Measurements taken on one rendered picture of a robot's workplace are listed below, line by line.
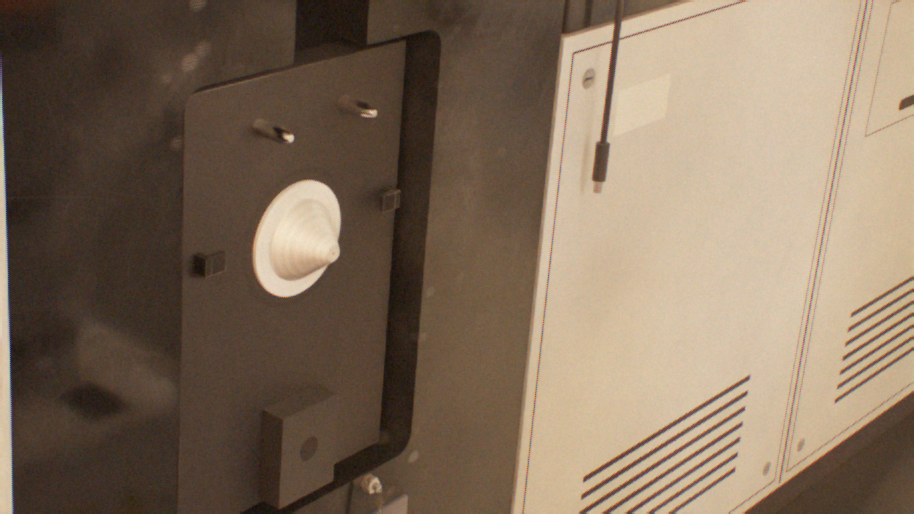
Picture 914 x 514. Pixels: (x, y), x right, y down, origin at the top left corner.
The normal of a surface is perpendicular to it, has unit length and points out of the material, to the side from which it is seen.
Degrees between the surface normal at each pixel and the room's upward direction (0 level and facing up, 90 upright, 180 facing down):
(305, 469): 90
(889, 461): 0
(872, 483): 0
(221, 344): 90
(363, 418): 90
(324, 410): 90
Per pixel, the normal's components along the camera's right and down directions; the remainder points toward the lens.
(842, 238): 0.77, 0.30
